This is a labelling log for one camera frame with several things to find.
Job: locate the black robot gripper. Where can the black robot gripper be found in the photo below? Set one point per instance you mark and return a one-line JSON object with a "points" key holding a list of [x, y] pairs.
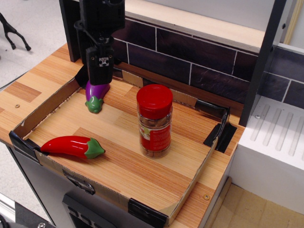
{"points": [[99, 19]]}

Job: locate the red-capped basil spice bottle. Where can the red-capped basil spice bottle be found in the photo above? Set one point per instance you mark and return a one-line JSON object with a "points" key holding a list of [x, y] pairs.
{"points": [[154, 111]]}

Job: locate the red toy chili pepper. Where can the red toy chili pepper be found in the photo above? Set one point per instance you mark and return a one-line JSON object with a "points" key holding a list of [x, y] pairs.
{"points": [[79, 146]]}

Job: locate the cardboard fence with black tape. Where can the cardboard fence with black tape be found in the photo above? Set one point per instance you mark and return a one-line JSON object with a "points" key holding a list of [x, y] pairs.
{"points": [[122, 185]]}

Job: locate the purple toy eggplant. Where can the purple toy eggplant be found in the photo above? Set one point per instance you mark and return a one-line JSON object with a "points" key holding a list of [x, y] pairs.
{"points": [[94, 96]]}

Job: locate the black metal stand legs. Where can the black metal stand legs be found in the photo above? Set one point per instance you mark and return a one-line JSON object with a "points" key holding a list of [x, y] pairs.
{"points": [[9, 29]]}

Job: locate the light wooden shelf board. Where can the light wooden shelf board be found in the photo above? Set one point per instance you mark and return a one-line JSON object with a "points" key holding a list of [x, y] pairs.
{"points": [[222, 32]]}

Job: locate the black oven control panel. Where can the black oven control panel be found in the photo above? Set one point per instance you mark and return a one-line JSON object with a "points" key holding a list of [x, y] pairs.
{"points": [[83, 217]]}

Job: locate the white ribbed drainboard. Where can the white ribbed drainboard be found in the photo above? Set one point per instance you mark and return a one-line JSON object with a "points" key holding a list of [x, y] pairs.
{"points": [[276, 129]]}

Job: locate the dark shelf side post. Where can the dark shelf side post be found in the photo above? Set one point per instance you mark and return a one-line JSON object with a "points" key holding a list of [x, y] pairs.
{"points": [[70, 11]]}

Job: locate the dark right shelf post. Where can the dark right shelf post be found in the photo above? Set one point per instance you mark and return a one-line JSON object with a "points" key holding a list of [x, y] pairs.
{"points": [[271, 38]]}

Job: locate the aluminium frame with bolt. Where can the aluminium frame with bolt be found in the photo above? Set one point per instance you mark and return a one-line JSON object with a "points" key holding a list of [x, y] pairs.
{"points": [[14, 215]]}

